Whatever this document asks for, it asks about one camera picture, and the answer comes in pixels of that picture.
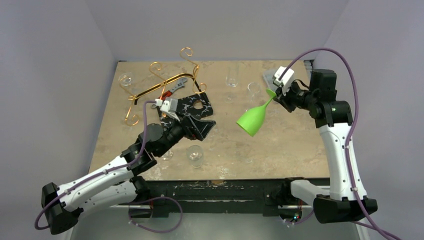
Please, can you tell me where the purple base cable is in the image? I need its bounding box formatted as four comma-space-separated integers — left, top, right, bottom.
282, 206, 316, 227
128, 197, 184, 234

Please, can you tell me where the clear champagne flute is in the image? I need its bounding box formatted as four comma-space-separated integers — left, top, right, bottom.
224, 61, 239, 104

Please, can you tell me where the black marbled rack base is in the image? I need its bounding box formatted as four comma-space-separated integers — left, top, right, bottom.
155, 92, 214, 127

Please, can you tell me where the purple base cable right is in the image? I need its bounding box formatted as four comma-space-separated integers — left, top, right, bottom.
282, 206, 316, 227

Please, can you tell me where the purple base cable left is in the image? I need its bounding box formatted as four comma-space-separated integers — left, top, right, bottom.
128, 197, 184, 234

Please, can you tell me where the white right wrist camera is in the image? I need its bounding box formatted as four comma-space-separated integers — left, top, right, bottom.
272, 66, 295, 92

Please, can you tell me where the gold wire wine glass rack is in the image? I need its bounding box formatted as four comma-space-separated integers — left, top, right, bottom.
119, 47, 207, 127

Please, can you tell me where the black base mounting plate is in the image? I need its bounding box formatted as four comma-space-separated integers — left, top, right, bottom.
131, 177, 309, 218

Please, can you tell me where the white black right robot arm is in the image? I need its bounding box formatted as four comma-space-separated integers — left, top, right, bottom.
272, 66, 378, 224

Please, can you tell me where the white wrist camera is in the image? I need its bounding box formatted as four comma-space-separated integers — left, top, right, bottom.
272, 66, 295, 92
154, 97, 180, 122

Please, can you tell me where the green plastic wine glass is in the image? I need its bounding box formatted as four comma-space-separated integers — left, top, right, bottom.
236, 88, 277, 137

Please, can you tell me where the clear round wine glass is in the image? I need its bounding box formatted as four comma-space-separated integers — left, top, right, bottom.
118, 72, 135, 87

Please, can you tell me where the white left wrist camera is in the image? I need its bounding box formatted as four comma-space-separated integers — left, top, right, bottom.
154, 97, 180, 122

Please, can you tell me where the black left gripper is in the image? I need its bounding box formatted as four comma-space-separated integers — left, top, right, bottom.
155, 111, 215, 157

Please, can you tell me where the clear stemmed glass near left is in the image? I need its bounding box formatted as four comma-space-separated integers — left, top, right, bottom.
160, 150, 174, 161

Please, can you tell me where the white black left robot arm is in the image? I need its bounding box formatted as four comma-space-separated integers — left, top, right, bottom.
34, 114, 216, 235

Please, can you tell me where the clear tall wine glass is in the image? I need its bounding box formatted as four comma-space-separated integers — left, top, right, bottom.
244, 82, 262, 112

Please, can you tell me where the red handled adjustable wrench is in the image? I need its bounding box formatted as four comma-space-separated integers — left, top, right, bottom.
160, 77, 188, 100

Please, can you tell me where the clear plastic screw box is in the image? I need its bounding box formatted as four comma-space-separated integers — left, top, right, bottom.
262, 68, 284, 91

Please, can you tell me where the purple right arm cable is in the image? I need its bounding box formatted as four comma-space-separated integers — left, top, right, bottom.
279, 47, 402, 240

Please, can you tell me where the short ribbed clear goblet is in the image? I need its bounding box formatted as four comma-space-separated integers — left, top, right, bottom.
186, 145, 204, 168

